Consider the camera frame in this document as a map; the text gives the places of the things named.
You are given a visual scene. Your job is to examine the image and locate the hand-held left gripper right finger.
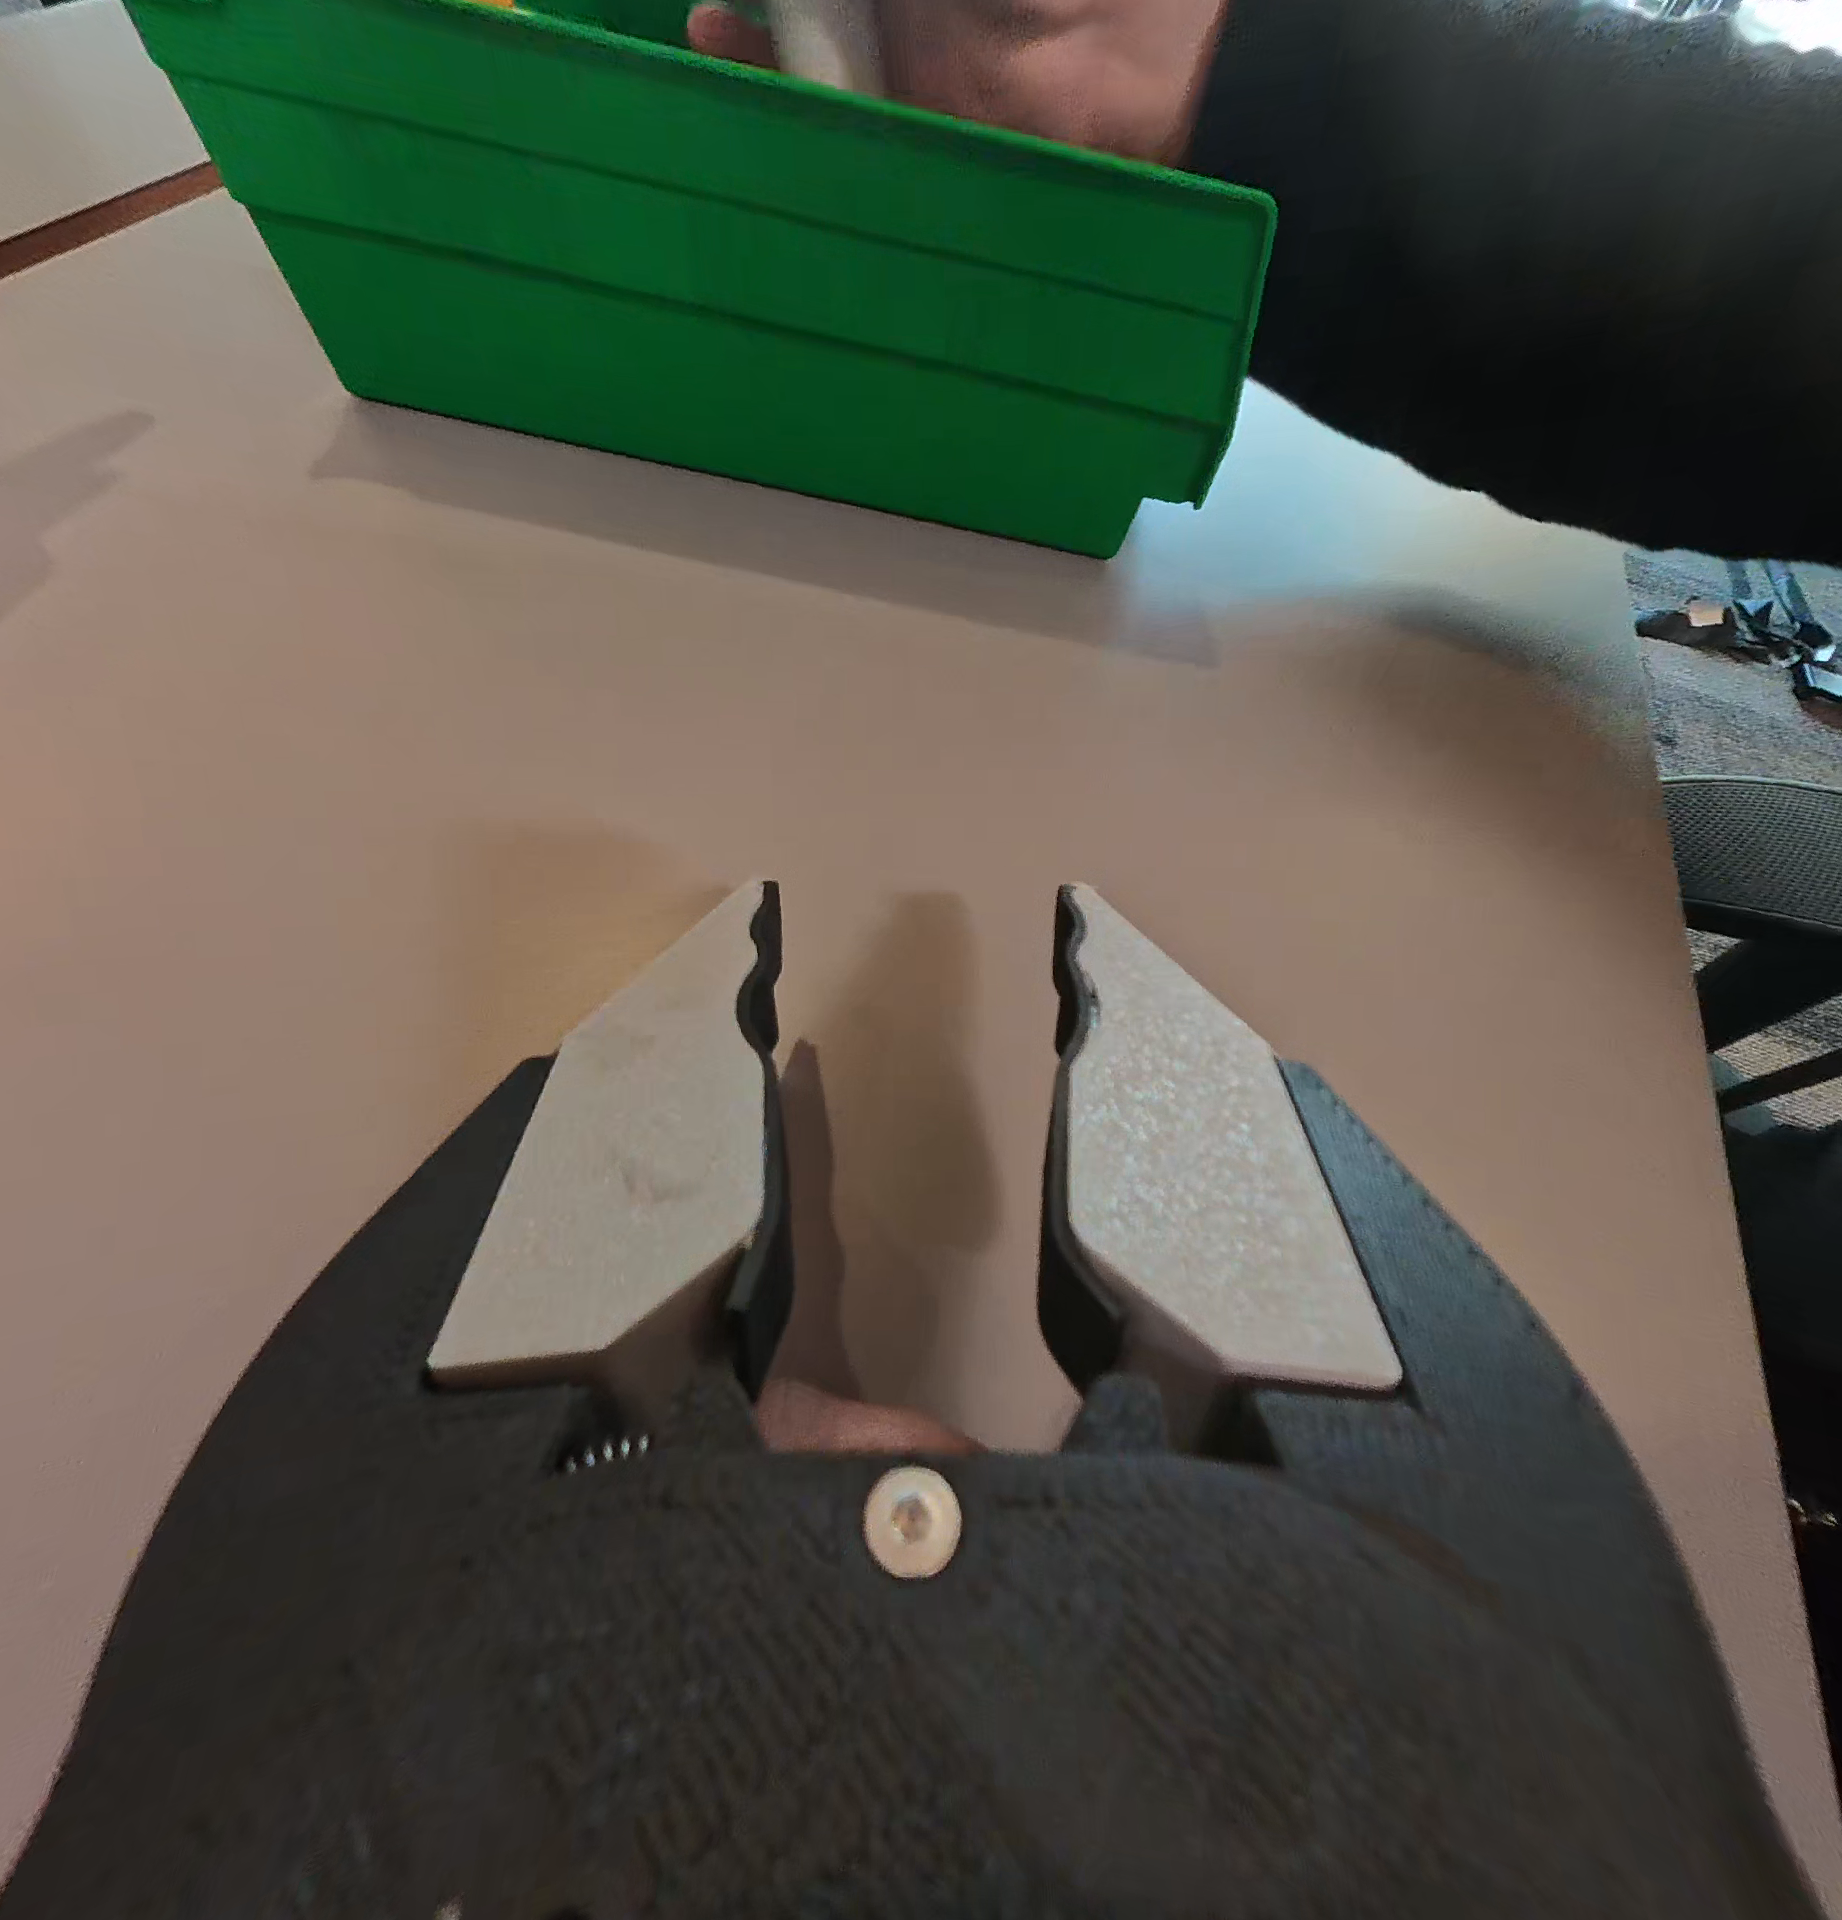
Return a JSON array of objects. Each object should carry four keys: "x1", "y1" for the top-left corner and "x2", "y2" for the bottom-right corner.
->
[{"x1": 1035, "y1": 881, "x2": 1406, "y2": 1458}]

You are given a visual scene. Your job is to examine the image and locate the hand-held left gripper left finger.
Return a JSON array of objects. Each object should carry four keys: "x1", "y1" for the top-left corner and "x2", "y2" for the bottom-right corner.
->
[{"x1": 419, "y1": 877, "x2": 795, "y2": 1428}]

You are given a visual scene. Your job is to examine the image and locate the person's right forearm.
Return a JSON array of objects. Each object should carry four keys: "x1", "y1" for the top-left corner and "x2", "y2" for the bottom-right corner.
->
[{"x1": 1179, "y1": 0, "x2": 1842, "y2": 576}]

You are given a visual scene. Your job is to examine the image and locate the person's right hand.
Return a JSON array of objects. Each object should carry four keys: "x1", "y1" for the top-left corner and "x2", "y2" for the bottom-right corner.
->
[{"x1": 690, "y1": 0, "x2": 1238, "y2": 167}]

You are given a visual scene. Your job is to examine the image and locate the green plastic bin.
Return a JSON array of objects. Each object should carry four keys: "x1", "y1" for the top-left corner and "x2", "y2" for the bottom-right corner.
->
[{"x1": 122, "y1": 0, "x2": 1282, "y2": 560}]

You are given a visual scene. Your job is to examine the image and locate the black office chair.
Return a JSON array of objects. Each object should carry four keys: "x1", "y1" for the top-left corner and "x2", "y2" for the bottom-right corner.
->
[{"x1": 1657, "y1": 774, "x2": 1842, "y2": 1118}]

